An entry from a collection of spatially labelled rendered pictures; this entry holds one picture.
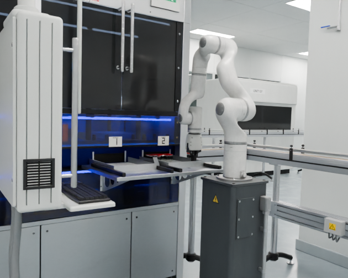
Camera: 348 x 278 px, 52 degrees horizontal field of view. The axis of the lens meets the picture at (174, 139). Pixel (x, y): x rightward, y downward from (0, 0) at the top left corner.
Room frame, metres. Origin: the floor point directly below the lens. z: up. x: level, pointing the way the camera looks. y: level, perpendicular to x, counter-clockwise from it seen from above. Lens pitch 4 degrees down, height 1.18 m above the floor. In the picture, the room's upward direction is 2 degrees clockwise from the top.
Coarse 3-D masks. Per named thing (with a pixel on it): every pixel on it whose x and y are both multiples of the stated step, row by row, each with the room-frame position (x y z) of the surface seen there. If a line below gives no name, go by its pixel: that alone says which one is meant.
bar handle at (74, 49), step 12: (72, 48) 1.44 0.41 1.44; (72, 60) 1.44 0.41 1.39; (72, 72) 1.44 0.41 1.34; (72, 84) 1.44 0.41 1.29; (72, 96) 1.44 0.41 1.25; (72, 108) 1.44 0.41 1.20; (72, 120) 1.44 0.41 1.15; (72, 132) 1.44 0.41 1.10; (72, 144) 1.44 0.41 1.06; (72, 156) 1.44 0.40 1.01; (72, 168) 1.44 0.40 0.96; (72, 180) 1.44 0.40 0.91
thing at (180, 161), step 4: (176, 156) 2.42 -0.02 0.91; (180, 156) 2.39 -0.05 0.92; (148, 160) 2.23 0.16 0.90; (152, 160) 2.18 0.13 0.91; (176, 160) 2.42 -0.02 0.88; (180, 160) 2.38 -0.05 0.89; (184, 160) 2.34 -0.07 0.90; (188, 160) 2.31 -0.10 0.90; (196, 160) 2.24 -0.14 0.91; (200, 160) 2.21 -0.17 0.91; (168, 164) 2.04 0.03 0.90; (172, 164) 2.06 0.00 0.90; (176, 164) 2.07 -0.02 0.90; (180, 164) 2.09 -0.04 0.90; (184, 164) 2.11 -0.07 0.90; (188, 164) 2.12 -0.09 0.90; (192, 164) 2.14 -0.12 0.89; (196, 164) 2.16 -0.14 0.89; (200, 164) 2.17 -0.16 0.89
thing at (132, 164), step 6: (90, 162) 2.11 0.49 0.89; (96, 162) 2.04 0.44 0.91; (102, 162) 1.97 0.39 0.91; (120, 162) 2.24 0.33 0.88; (126, 162) 2.25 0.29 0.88; (132, 162) 2.22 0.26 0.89; (138, 162) 2.16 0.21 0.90; (144, 162) 2.10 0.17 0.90; (150, 162) 2.04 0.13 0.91; (114, 168) 1.85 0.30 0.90; (120, 168) 1.87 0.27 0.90; (126, 168) 1.89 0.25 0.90; (132, 168) 1.91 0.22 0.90; (138, 168) 1.93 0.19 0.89; (144, 168) 1.95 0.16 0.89; (150, 168) 1.97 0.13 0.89
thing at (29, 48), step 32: (32, 32) 1.34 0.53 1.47; (0, 64) 1.60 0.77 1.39; (32, 64) 1.34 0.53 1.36; (0, 96) 1.60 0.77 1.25; (32, 96) 1.34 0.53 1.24; (0, 128) 1.60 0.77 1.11; (32, 128) 1.34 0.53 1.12; (0, 160) 1.60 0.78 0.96; (32, 160) 1.34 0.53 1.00; (32, 192) 1.34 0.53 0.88
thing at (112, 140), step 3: (111, 138) 2.12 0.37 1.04; (114, 138) 2.13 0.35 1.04; (117, 138) 2.14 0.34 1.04; (120, 138) 2.15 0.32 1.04; (111, 141) 2.12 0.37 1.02; (114, 141) 2.13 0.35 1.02; (117, 141) 2.14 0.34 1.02; (120, 141) 2.15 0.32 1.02; (111, 144) 2.12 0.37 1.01; (114, 144) 2.13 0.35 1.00; (117, 144) 2.14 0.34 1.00; (120, 144) 2.15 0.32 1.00
